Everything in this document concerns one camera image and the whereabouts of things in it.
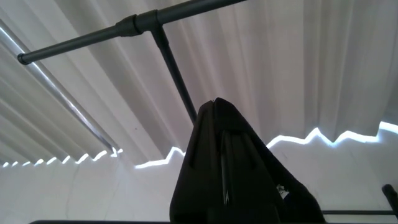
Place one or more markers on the black garment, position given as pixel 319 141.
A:
pixel 230 115

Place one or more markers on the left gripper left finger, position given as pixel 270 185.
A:
pixel 196 186

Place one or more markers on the black clothes rack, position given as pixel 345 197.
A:
pixel 93 39

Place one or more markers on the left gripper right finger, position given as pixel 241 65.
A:
pixel 248 193

